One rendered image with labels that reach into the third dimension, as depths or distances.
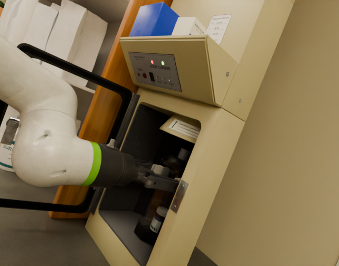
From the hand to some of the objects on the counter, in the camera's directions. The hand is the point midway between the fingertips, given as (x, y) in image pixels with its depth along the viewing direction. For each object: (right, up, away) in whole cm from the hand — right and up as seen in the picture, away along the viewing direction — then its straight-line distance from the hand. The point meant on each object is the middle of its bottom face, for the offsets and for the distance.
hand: (173, 177), depth 68 cm
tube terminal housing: (-9, -24, +4) cm, 26 cm away
